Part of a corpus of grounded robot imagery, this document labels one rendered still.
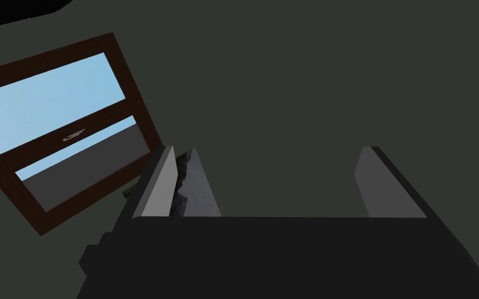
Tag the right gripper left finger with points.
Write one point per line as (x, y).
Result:
(156, 191)

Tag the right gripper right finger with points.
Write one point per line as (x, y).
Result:
(389, 191)

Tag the brown framed window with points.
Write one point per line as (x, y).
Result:
(56, 124)

